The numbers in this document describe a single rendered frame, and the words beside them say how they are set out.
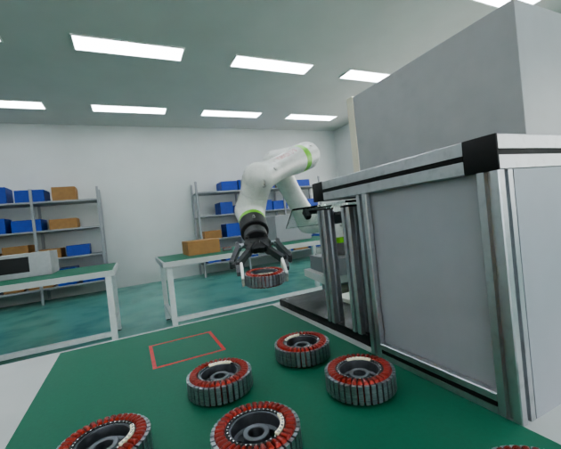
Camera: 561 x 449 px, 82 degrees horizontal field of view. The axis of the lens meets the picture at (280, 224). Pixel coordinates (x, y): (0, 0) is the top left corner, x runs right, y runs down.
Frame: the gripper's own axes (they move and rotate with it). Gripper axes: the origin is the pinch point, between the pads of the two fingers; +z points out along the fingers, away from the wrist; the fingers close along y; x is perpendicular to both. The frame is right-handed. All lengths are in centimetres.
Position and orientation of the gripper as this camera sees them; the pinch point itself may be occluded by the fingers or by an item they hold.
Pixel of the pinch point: (264, 275)
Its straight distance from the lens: 89.7
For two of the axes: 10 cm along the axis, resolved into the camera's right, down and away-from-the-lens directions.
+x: 0.1, -8.3, -5.5
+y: -9.8, 1.0, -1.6
